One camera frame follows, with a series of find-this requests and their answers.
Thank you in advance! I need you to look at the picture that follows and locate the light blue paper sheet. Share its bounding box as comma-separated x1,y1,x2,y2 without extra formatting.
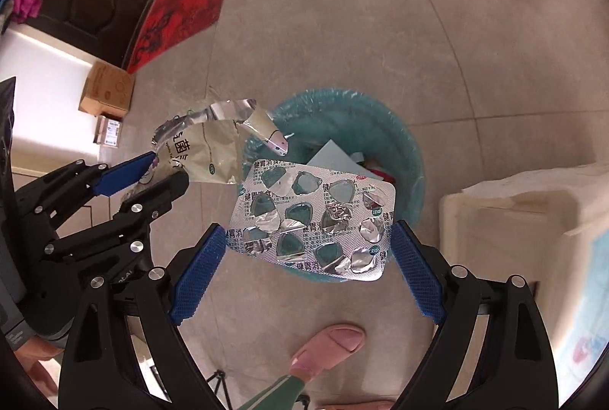
304,141,365,175

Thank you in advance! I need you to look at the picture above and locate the green trouser leg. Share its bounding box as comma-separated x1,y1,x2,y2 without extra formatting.
235,374,305,410

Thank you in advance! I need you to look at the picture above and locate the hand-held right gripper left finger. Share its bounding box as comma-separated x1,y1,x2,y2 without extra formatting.
59,224,226,410

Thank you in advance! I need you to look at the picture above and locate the pink slipper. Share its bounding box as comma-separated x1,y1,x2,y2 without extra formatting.
290,323,367,380

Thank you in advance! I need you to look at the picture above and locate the triangular-cell blister pack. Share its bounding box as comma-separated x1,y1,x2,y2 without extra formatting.
227,159,397,282

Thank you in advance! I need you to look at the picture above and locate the torn foil sachet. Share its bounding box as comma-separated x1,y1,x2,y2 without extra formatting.
134,97,291,202

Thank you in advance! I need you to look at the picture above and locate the brown cardboard box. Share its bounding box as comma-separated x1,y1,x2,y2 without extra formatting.
78,60,135,116

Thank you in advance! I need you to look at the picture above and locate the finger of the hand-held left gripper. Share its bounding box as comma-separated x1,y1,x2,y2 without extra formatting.
44,171,191,269
16,152,159,221

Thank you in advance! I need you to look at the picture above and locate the small labelled box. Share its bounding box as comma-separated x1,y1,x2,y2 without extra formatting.
94,115,123,148

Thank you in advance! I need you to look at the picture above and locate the magenta cloth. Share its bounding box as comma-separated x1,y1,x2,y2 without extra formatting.
12,0,41,25

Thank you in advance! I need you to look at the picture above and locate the person's left hand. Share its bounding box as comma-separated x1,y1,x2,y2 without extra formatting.
7,335,66,397

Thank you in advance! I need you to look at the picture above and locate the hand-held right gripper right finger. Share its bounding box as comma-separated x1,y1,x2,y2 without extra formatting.
389,220,561,410

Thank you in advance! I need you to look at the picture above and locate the black tripod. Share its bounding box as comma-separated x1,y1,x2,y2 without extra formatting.
208,369,228,406

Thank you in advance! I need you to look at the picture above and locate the teal trash bin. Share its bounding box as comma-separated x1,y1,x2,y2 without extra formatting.
240,87,426,286

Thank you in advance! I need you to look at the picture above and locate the red crumpled wrapper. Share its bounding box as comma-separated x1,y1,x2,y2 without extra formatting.
364,158,395,183

